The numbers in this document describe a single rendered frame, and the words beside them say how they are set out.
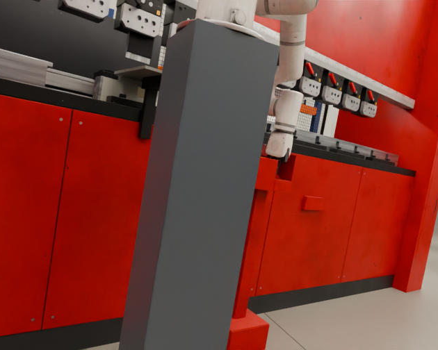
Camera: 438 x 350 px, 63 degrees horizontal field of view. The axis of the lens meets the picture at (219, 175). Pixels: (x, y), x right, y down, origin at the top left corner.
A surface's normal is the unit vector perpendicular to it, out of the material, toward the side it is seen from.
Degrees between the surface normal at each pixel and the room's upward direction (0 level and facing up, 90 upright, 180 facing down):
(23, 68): 90
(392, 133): 90
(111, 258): 90
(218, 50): 90
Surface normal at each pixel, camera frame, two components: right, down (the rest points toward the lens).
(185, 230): 0.42, 0.13
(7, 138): 0.60, 0.15
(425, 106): -0.78, -0.09
